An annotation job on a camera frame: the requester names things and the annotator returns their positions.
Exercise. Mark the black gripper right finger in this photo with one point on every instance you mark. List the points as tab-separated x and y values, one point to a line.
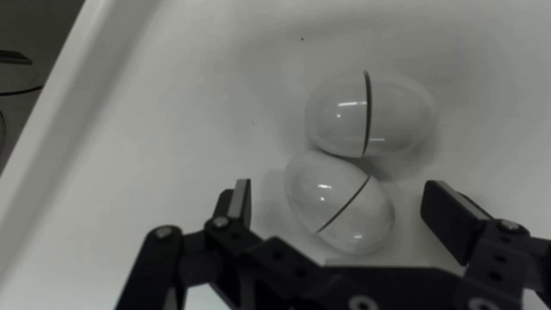
493	253

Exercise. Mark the white plastic egg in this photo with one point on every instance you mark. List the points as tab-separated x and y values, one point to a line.
372	115
338	201

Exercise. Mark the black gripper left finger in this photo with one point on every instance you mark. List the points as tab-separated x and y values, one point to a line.
229	260

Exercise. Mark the white serving tray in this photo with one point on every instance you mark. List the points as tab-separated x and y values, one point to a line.
143	144

